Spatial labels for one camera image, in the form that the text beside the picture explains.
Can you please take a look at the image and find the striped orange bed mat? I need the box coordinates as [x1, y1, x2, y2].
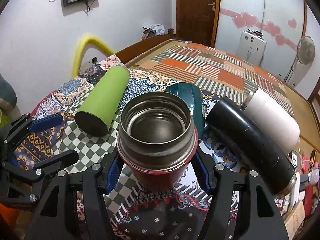
[134, 41, 293, 115]

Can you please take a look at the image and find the black thermos bottle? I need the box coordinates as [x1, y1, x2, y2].
[206, 96, 296, 198]

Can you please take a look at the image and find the bag on floor corner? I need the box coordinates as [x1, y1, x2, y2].
[142, 24, 165, 40]

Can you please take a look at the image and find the white small appliance cabinet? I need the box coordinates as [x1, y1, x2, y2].
[236, 29, 267, 67]

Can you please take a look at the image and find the wooden bed headboard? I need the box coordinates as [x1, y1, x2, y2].
[308, 85, 319, 122]

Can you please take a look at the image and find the dark green faceted cup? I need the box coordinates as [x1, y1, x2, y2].
[165, 82, 205, 140]

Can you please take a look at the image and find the wooden bed footboard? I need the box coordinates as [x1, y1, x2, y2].
[116, 28, 175, 64]

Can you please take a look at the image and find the wardrobe with heart stickers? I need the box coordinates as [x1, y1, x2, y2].
[215, 0, 308, 79]

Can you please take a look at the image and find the yellow foam padded rail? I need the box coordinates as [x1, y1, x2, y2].
[71, 34, 116, 78]

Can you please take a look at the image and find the patchwork patterned cloth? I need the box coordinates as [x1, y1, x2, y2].
[13, 55, 296, 239]

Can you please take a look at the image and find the white standing fan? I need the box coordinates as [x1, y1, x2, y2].
[284, 36, 316, 88]

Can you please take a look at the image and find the white thermos bottle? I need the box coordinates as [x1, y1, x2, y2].
[241, 88, 300, 154]

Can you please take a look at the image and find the dark wooden door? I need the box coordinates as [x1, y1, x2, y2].
[176, 0, 220, 47]

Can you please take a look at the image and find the red thermos steel rim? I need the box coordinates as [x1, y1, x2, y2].
[116, 92, 199, 192]

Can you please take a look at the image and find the lime green bottle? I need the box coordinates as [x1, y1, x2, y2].
[74, 64, 130, 137]

